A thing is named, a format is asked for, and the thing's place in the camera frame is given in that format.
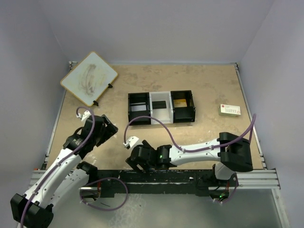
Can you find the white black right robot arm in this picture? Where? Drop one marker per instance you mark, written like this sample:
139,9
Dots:
231,152

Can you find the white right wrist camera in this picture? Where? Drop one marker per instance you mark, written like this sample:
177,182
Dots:
131,142

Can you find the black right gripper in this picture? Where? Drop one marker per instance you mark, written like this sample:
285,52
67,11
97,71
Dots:
137,158

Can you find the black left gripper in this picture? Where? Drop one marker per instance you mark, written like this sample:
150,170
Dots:
106,128

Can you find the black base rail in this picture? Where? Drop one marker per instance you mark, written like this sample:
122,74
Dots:
201,183

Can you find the small white card box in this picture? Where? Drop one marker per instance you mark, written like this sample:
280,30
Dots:
229,110

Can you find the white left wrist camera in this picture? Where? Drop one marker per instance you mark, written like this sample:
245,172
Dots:
84,116

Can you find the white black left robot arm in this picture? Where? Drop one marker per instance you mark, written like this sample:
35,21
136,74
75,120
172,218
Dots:
34,208

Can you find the black whiteboard stand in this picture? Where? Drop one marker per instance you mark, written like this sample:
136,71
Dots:
96,102

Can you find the gold card in tray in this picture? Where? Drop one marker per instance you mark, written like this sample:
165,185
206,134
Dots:
179,103

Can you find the black and white tray organizer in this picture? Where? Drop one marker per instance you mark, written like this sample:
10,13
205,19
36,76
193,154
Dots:
169,107

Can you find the yellow-framed whiteboard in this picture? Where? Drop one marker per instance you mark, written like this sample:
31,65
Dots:
89,79

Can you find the black card in tray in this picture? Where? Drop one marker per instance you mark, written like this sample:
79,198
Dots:
159,105

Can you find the white card in tray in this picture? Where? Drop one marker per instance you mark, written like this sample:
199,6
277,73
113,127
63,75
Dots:
137,108

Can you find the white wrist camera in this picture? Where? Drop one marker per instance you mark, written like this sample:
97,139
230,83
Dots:
131,142
84,116

